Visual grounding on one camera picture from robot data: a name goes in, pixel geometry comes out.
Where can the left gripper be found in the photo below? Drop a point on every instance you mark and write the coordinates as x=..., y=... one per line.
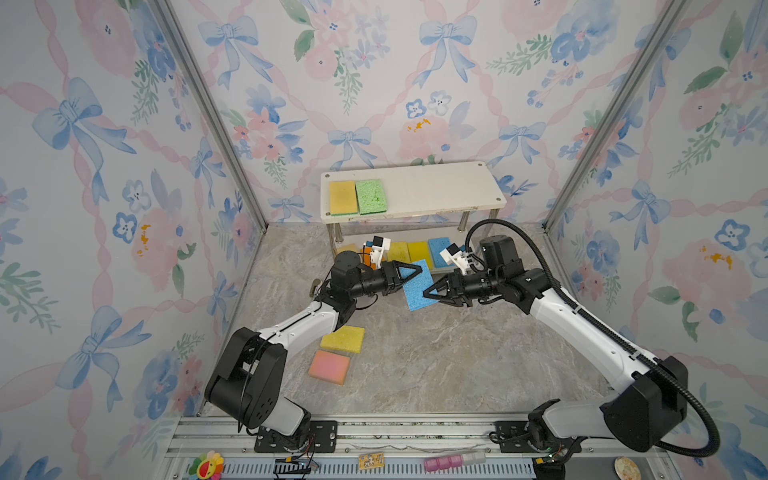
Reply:
x=390, y=278

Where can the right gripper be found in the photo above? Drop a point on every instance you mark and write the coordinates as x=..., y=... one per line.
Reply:
x=441, y=283

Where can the blue sponge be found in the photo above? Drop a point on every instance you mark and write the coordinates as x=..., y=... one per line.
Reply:
x=436, y=246
x=413, y=290

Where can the yellow cellulose sponge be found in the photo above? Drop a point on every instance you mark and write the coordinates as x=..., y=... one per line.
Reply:
x=399, y=251

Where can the bright yellow sponge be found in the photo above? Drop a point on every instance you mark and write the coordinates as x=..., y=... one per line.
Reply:
x=419, y=251

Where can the green sponge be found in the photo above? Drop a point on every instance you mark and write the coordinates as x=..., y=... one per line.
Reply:
x=371, y=197

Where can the yellow green-backed sponge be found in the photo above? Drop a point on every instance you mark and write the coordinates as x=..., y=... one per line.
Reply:
x=343, y=198

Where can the pink sponge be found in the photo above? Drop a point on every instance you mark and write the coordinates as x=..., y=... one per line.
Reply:
x=329, y=367

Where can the orange sponge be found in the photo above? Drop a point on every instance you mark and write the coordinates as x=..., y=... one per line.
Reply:
x=365, y=255

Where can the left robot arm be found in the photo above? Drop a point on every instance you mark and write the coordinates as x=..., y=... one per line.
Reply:
x=246, y=381

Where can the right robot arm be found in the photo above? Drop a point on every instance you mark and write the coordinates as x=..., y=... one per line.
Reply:
x=642, y=406

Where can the white two-tier shelf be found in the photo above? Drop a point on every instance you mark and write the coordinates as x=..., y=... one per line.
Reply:
x=424, y=202

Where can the pink block strip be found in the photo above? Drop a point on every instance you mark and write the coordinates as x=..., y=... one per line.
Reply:
x=453, y=461

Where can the small circuit board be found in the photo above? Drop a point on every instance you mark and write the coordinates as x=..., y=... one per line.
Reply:
x=371, y=461

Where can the round patterned disc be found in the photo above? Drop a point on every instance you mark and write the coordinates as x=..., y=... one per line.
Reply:
x=626, y=469

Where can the colourful toy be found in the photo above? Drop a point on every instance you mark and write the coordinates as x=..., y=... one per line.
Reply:
x=208, y=466

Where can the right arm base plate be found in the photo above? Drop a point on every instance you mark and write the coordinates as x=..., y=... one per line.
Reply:
x=518, y=436

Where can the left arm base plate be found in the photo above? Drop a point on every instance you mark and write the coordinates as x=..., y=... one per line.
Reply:
x=315, y=436

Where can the right corner metal post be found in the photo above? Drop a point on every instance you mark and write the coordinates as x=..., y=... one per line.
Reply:
x=642, y=65

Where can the corner metal post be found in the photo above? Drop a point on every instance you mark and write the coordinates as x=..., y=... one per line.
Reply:
x=642, y=65
x=171, y=28

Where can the left corner metal post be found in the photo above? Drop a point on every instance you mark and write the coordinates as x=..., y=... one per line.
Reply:
x=171, y=28

